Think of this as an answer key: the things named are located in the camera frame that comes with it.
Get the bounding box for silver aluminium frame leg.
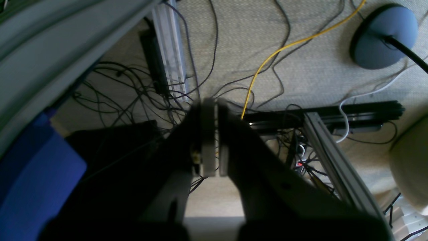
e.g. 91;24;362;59
304;112;385;218

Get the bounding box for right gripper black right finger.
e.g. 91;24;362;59
218;101;395;241

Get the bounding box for black aluminium extrusion bar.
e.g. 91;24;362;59
243;100;406;136

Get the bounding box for round blue-grey stand base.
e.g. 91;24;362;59
349;3;428;72

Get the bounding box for blue cloth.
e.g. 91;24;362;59
0;113;87;241

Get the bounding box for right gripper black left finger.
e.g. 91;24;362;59
40;100;216;241

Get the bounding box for white cable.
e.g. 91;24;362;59
335;65;417;144

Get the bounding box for yellow cable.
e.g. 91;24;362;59
241;0;366;120

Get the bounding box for silver aluminium extrusion rail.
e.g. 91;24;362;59
151;0;190;102

